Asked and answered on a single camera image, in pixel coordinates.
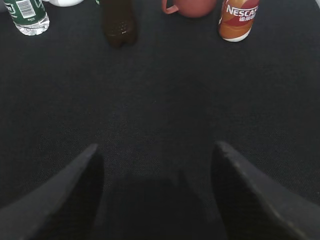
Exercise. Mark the white mug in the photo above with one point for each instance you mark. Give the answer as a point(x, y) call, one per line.
point(64, 3)

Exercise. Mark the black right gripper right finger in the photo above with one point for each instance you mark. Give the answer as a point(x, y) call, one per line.
point(253, 206)

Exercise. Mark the Nescafe coffee bottle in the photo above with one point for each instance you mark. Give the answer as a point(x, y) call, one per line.
point(236, 19)

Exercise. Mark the dark cola bottle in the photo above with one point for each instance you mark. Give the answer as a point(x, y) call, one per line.
point(118, 22)

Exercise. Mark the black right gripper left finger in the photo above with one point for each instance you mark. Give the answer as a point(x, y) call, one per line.
point(63, 208)

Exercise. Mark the green label water bottle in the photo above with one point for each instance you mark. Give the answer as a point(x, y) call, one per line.
point(29, 16)

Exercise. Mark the pink mug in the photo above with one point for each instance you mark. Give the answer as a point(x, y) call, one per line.
point(189, 8)

